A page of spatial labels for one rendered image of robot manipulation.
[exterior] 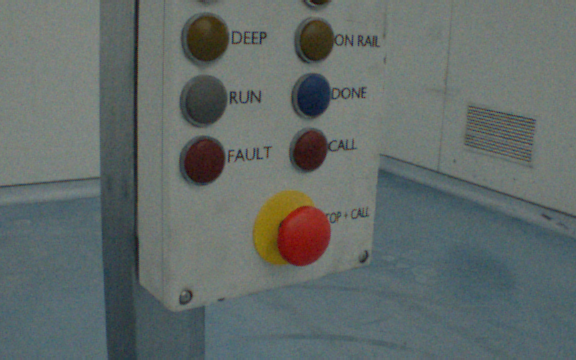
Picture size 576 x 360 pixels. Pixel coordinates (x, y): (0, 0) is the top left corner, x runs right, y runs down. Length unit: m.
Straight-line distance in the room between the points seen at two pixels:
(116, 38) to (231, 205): 0.14
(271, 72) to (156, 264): 0.14
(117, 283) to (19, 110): 3.33
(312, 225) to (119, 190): 0.14
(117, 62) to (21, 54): 3.32
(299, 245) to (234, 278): 0.05
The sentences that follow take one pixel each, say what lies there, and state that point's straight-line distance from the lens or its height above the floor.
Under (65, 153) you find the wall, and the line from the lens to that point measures 3.89.
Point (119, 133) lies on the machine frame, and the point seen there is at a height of 0.97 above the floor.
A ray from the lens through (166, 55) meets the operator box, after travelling 0.39.
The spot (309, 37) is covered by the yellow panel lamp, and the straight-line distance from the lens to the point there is 0.42.
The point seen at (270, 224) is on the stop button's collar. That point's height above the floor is 0.92.
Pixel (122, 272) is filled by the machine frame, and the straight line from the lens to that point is 0.49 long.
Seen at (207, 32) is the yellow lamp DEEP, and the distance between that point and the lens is 0.38.
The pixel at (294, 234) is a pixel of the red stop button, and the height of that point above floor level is 0.92.
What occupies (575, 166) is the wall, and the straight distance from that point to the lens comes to 3.78.
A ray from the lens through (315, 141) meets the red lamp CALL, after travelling 0.44.
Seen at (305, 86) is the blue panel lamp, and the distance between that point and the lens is 0.43.
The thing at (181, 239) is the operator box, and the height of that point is 0.92.
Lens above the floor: 1.05
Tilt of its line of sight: 14 degrees down
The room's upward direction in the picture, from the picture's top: 3 degrees clockwise
